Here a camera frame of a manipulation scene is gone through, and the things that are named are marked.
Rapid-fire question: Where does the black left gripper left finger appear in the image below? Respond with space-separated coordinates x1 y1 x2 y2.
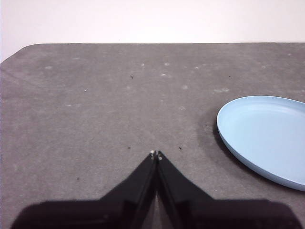
10 149 158 229

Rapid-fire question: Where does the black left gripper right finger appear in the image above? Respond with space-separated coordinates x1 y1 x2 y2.
156 150 301 229

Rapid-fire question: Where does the light blue round plate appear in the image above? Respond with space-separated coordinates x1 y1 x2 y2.
216 95 305 192

